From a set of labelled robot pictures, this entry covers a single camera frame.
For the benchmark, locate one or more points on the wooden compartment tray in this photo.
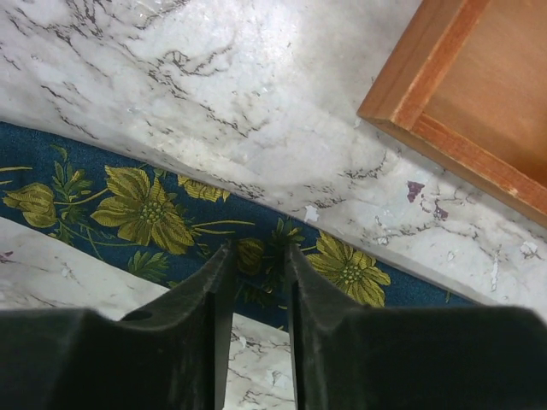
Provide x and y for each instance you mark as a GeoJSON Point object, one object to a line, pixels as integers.
{"type": "Point", "coordinates": [466, 87]}

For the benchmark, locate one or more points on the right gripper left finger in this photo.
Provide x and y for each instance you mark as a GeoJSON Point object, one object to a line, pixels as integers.
{"type": "Point", "coordinates": [171, 353]}

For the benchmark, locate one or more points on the navy yellow floral tie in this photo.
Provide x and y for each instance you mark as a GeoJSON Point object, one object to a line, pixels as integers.
{"type": "Point", "coordinates": [161, 227]}

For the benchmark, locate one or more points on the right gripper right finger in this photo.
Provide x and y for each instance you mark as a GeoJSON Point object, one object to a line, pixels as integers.
{"type": "Point", "coordinates": [349, 356]}

